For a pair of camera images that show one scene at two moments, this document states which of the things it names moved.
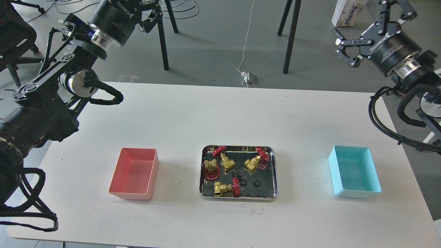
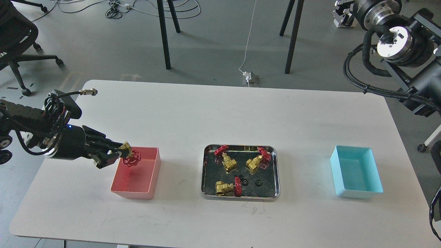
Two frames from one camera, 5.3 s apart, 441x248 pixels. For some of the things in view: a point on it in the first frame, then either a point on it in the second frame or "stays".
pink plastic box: [134, 177] stays
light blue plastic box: [353, 172] stays
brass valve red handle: [226, 163] stays
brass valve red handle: [211, 171] to [134, 156]
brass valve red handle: [260, 160] stays
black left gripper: [114, 20] to [69, 142]
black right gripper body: [390, 49] to [342, 16]
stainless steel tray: [239, 172] stays
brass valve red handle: [219, 188] stays
